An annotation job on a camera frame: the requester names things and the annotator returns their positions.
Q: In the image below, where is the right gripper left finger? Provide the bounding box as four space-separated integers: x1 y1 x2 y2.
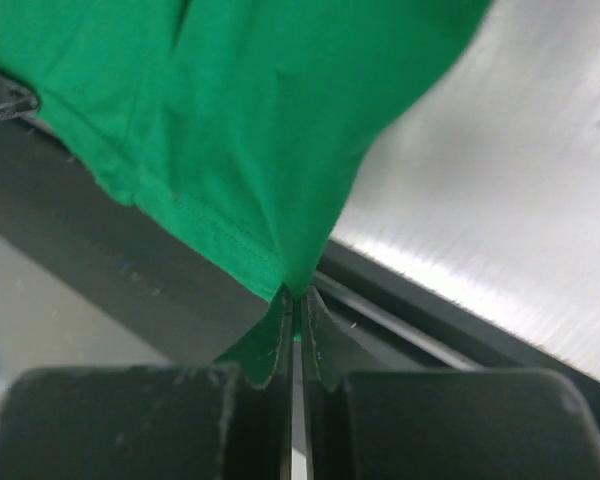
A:
0 289 293 479

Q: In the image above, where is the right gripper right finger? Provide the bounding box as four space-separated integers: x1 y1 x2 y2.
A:
299 289 600 479

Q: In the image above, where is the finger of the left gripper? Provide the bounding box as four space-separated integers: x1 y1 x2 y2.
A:
0 71 40 122

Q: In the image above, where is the green t shirt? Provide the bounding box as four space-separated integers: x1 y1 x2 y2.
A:
0 0 496 351

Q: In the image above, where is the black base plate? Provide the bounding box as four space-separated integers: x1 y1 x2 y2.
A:
0 121 600 425

